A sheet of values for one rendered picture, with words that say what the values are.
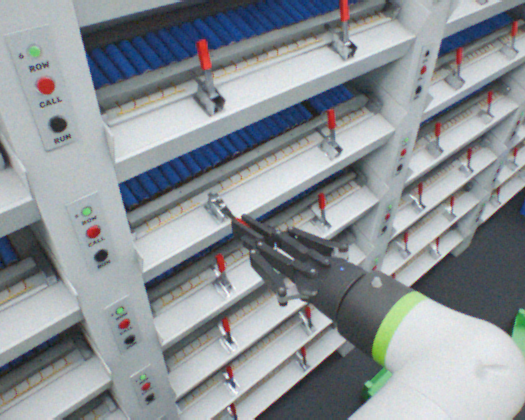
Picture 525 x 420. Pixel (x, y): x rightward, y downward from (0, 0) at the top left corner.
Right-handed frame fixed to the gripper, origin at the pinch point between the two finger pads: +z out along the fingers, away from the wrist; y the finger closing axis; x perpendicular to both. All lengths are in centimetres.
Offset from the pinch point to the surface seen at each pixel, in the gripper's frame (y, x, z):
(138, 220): -12.3, 3.5, 11.7
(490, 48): 94, 2, 12
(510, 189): 157, -78, 22
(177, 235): -7.9, -0.5, 9.0
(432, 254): 96, -77, 22
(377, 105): 42.6, 3.4, 10.2
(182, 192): -3.9, 4.2, 12.2
